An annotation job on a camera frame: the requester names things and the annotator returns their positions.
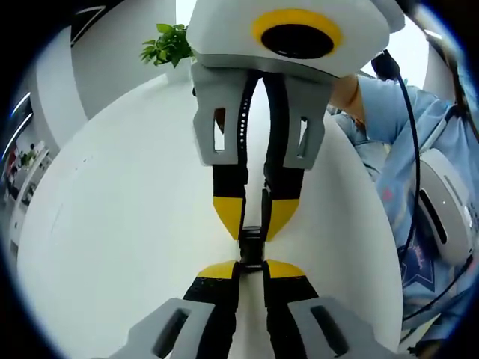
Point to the black pronged plastic buckle part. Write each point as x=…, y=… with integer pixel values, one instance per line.
x=254, y=235

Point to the green potted plant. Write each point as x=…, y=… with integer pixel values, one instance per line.
x=168, y=45

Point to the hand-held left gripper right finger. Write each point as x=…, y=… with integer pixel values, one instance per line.
x=337, y=329

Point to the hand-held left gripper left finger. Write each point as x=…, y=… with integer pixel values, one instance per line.
x=168, y=329

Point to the black socket plastic buckle part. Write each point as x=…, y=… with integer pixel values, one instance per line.
x=251, y=261

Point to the person in blue coat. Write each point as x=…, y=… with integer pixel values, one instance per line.
x=396, y=194

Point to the white worn device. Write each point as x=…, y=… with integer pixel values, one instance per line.
x=449, y=187

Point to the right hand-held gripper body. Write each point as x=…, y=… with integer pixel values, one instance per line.
x=224, y=37

